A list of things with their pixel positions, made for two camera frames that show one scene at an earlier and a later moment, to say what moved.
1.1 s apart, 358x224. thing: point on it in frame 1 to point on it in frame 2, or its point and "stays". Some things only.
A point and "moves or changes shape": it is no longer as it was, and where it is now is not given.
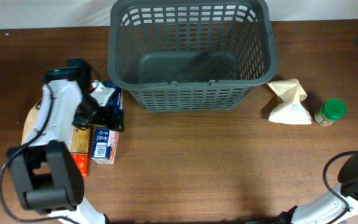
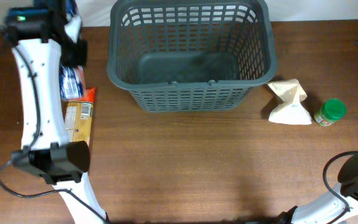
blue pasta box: (104, 141) moves or changes shape
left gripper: (102, 120) to (82, 56)
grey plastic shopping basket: (190, 55) stays
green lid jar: (331, 111) stays
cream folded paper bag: (291, 111) stays
